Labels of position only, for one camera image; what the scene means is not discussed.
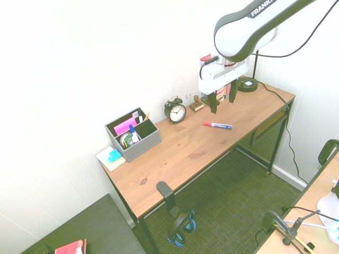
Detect red book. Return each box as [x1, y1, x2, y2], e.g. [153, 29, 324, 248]
[54, 238, 87, 254]

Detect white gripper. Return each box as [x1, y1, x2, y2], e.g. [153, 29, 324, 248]
[198, 56, 250, 115]

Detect grey fabric desk organizer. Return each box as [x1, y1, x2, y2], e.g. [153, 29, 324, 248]
[104, 106, 162, 163]

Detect light wooden table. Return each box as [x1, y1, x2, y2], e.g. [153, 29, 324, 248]
[255, 156, 339, 254]

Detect black and blue headphones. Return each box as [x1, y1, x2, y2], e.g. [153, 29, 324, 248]
[166, 210, 198, 248]

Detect black lamp base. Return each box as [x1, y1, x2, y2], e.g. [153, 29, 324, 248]
[237, 50, 260, 93]

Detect black clamp handle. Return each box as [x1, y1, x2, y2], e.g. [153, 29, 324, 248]
[317, 139, 339, 170]

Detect grey camera stand pole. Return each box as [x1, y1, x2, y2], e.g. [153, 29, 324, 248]
[281, 210, 321, 247]

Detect black low table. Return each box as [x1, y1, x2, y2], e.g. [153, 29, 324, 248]
[20, 193, 147, 254]

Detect red cap whiteboard marker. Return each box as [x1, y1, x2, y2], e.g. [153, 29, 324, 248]
[203, 121, 233, 131]

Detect pink sticky note pad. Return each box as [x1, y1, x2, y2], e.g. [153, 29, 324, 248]
[113, 117, 138, 135]

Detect black headphone hook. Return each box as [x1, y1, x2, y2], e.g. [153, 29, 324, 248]
[156, 181, 184, 221]

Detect white marker with blue cap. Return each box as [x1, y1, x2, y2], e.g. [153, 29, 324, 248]
[129, 124, 140, 144]

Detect green tape roll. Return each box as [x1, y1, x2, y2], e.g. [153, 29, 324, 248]
[119, 133, 135, 149]

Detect black twin-bell alarm clock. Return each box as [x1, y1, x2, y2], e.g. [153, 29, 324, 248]
[164, 96, 188, 124]

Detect white notepad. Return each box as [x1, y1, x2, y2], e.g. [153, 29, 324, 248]
[95, 146, 127, 172]

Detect blue shaped sticky notes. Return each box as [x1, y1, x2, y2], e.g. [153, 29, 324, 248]
[106, 149, 123, 162]

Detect wooden desk with black frame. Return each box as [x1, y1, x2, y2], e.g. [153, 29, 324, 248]
[98, 75, 296, 254]

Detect yellow and black strap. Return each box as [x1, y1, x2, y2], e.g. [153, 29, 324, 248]
[272, 224, 316, 252]

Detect black table clamp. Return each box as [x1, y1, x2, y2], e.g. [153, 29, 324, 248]
[261, 210, 289, 235]

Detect black lamp power cable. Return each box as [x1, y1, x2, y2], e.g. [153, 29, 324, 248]
[257, 80, 309, 185]

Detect white rounded stand base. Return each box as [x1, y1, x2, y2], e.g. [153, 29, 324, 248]
[316, 179, 339, 242]

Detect wooden rubber stamp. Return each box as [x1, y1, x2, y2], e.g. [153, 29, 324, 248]
[189, 95, 205, 113]

